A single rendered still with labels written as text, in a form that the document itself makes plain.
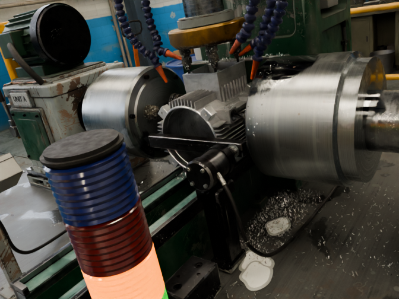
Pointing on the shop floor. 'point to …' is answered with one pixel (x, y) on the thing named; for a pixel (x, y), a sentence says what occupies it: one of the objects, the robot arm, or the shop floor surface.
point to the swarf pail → (386, 57)
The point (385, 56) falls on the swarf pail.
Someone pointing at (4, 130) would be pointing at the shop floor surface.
